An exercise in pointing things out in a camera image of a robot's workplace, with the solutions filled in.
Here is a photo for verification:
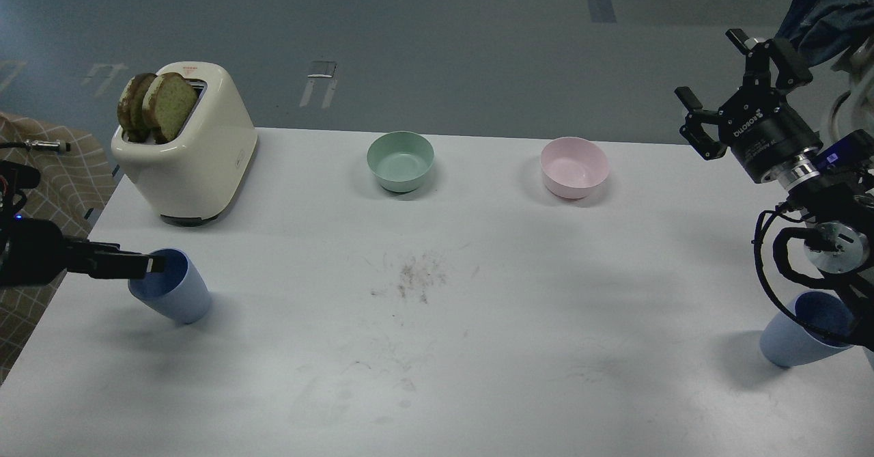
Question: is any white chair frame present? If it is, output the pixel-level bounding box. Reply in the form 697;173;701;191
821;36;873;146

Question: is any toast slice front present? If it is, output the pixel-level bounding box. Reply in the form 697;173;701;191
141;73;199;145

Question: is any pink bowl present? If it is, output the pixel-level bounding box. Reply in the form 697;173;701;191
539;137;610;201

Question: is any blue cup image-right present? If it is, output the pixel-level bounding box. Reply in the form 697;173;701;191
759;291;853;368

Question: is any cream white toaster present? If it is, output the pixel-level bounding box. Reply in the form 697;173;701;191
111;61;258;225

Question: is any green bowl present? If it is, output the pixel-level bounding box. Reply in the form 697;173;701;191
366;131;435;193

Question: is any blue cup image-left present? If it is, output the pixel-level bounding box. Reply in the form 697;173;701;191
128;248;212;325

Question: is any toast slice back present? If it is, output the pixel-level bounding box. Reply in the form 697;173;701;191
117;73;157;143

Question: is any beige checkered cloth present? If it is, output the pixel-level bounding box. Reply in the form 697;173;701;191
1;112;117;381

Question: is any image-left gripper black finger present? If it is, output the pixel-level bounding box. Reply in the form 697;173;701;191
66;238;167;280

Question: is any dark blue fabric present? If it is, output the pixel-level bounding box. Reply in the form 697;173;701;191
774;0;873;67

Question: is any toast slice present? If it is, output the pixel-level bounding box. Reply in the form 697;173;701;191
141;73;199;145
117;73;157;143

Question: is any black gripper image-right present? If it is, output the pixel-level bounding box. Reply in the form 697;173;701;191
675;29;821;184

